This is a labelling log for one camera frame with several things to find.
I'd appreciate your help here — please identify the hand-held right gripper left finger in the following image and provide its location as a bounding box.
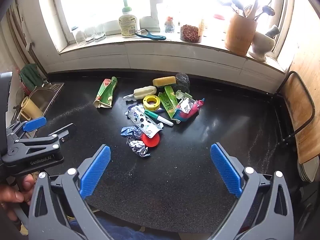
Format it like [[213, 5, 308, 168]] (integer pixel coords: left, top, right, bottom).
[[28, 144, 118, 240]]

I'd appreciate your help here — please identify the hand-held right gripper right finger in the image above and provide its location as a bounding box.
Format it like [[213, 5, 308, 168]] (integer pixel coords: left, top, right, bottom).
[[210, 142, 294, 240]]

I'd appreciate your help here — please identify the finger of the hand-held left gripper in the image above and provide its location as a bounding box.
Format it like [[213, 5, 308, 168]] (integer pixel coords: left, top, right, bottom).
[[7, 116, 47, 142], [8, 123, 77, 157]]

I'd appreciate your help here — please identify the teal and white marker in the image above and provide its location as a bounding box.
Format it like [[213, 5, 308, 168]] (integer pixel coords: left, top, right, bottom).
[[144, 110, 174, 127]]

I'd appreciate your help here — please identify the person's left hand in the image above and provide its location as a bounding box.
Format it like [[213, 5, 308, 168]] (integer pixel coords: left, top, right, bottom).
[[0, 174, 36, 221]]

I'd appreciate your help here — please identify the yellow plastic cup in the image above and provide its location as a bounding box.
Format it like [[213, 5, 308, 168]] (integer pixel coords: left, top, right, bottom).
[[20, 96, 43, 119]]

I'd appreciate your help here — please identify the steel sink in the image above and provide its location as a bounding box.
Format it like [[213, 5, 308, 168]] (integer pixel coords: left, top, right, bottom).
[[12, 81, 65, 130]]

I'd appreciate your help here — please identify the green cloth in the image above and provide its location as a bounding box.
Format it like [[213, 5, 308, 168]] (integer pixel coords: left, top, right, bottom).
[[19, 63, 40, 90]]

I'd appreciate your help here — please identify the crumpled silver foil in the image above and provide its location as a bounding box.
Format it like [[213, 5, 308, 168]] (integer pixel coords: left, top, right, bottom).
[[129, 140, 151, 158]]

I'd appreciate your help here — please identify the crumpled blue wrapper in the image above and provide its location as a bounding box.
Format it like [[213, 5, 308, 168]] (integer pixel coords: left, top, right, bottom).
[[121, 126, 143, 140]]

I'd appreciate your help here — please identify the green drink carton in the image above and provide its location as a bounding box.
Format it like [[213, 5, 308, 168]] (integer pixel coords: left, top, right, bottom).
[[93, 76, 118, 109]]

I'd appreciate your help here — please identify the person's leg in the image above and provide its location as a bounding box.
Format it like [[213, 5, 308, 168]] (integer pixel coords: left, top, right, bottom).
[[67, 216, 180, 240]]

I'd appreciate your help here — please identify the red round lid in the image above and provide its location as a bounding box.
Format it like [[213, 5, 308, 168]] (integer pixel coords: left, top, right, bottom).
[[141, 131, 160, 147]]

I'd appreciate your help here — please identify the pink and blue foil wrapper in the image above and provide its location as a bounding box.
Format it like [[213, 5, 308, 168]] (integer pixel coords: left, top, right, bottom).
[[172, 97, 205, 124]]

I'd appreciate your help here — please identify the white dotted pouch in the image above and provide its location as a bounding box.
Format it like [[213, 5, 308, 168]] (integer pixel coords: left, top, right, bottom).
[[125, 105, 163, 138]]

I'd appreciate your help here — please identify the yellow tape roll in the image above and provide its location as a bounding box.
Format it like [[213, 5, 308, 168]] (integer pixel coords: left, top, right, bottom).
[[143, 94, 160, 111]]

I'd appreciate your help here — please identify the white plastic clip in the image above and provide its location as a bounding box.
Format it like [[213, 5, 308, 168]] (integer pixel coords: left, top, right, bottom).
[[175, 90, 193, 100]]

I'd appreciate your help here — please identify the green handwritten packet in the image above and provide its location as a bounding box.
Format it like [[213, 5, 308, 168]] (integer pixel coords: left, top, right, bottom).
[[158, 85, 179, 120]]

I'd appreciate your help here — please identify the wooden chair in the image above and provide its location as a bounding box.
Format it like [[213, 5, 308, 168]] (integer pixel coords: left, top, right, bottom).
[[276, 71, 320, 183]]

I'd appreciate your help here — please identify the cream plastic bottle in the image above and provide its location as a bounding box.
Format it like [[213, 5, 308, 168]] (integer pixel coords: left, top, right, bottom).
[[123, 85, 157, 102]]

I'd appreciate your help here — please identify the small clear glass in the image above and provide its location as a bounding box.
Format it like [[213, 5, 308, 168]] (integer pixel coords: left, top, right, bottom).
[[94, 25, 107, 42], [84, 27, 95, 43], [75, 29, 87, 46]]

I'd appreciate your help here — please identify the clear drinking glass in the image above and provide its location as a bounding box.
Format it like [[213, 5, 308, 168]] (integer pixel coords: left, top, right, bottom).
[[175, 73, 190, 93]]

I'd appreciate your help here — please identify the yellow sponge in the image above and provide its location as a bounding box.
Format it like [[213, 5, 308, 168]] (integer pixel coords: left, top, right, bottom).
[[152, 76, 177, 87]]

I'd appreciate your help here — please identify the dish soap bottle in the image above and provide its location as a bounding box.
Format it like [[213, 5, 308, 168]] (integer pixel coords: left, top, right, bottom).
[[118, 0, 138, 38]]

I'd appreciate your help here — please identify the white mortar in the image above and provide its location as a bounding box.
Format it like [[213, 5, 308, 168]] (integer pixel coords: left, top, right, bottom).
[[248, 31, 277, 62]]

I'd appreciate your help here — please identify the blue peeler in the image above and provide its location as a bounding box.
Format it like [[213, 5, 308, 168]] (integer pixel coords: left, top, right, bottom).
[[134, 29, 167, 41]]

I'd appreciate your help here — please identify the bamboo utensil holder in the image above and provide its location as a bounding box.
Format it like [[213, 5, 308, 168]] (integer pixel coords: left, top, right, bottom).
[[224, 13, 258, 57]]

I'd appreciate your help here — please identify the jar of red spices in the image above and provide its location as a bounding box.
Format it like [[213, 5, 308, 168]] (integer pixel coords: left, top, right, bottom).
[[180, 17, 202, 43]]

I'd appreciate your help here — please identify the grey pestle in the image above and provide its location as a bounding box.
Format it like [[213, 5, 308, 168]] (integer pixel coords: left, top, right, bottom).
[[265, 24, 280, 37]]

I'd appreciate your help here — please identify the small spice jar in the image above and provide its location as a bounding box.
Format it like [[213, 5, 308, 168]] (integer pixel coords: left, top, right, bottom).
[[164, 16, 175, 33]]

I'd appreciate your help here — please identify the bunch of kitchen utensils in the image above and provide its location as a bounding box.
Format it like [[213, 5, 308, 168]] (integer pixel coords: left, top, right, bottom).
[[222, 0, 275, 22]]

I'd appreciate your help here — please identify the white window frame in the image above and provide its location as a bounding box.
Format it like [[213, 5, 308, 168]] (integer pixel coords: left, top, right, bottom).
[[36, 0, 295, 55]]

